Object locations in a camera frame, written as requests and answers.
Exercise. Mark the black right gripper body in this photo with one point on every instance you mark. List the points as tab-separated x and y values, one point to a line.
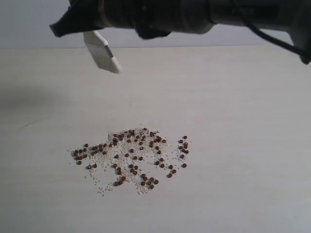
85	14

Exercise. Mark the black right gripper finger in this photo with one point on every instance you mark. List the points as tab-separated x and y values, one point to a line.
62	27
145	32

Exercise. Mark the white brush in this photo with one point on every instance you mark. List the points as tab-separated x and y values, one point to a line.
101	53

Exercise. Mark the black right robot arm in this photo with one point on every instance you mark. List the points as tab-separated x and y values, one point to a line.
158	18

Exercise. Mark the pile of pellets and grains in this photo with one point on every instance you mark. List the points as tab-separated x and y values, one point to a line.
138	157

